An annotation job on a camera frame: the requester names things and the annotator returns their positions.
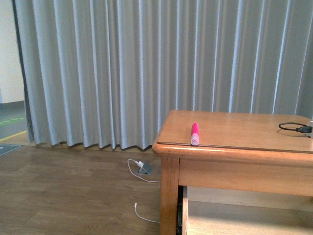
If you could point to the pink marker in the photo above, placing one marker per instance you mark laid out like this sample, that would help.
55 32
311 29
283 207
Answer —
195 140

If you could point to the wooden nightstand drawer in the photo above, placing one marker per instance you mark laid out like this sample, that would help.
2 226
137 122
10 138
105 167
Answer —
210 211

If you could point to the white charger plug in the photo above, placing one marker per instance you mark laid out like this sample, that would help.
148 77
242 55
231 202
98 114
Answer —
139 164

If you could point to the open floor socket box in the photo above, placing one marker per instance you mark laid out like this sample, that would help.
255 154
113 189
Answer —
147 169

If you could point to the grey pleated curtain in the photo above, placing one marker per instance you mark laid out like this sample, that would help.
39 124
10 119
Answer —
107 72

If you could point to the wooden nightstand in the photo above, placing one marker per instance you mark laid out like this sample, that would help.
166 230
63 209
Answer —
237 151

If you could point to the dark floor sign mat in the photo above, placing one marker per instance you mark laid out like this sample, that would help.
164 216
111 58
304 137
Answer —
6 148

